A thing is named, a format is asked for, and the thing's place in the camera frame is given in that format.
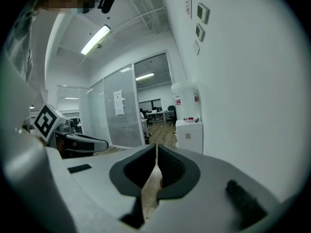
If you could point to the white office desk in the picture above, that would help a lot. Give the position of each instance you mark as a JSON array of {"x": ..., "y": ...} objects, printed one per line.
[{"x": 159, "y": 114}]

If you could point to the frosted glass partition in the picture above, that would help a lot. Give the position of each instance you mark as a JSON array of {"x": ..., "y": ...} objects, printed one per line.
[{"x": 121, "y": 130}]

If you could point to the white wall sign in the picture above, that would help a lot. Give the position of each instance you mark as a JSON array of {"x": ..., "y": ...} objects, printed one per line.
[{"x": 187, "y": 0}]

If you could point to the wall thermostat panel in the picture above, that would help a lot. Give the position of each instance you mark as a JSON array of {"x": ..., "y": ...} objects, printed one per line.
[
  {"x": 202, "y": 13},
  {"x": 200, "y": 32}
]

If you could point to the white paper notice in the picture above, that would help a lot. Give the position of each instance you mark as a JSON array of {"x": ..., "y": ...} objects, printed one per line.
[{"x": 119, "y": 103}]

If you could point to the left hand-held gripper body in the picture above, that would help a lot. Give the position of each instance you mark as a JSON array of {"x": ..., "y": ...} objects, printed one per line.
[{"x": 47, "y": 120}]

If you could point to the small red object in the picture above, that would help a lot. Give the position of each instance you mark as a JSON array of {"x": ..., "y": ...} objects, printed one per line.
[{"x": 190, "y": 118}]

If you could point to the black office chair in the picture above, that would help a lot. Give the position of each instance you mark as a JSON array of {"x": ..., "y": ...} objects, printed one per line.
[{"x": 172, "y": 115}]

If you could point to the white cabinet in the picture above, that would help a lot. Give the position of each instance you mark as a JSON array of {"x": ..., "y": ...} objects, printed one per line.
[{"x": 189, "y": 139}]

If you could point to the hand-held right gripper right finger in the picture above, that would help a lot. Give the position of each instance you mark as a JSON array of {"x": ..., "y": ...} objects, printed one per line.
[{"x": 206, "y": 178}]

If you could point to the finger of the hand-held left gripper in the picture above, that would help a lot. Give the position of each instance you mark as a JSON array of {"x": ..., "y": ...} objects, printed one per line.
[{"x": 99, "y": 142}]

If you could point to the long ceiling light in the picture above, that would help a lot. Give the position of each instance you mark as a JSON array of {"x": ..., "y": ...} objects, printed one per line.
[
  {"x": 144, "y": 76},
  {"x": 96, "y": 39},
  {"x": 71, "y": 97}
]

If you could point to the grey sweatshirt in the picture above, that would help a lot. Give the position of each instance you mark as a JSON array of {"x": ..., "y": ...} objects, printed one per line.
[{"x": 19, "y": 47}]

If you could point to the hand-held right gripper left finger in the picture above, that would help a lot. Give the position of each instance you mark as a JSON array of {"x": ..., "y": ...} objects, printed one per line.
[{"x": 131, "y": 169}]

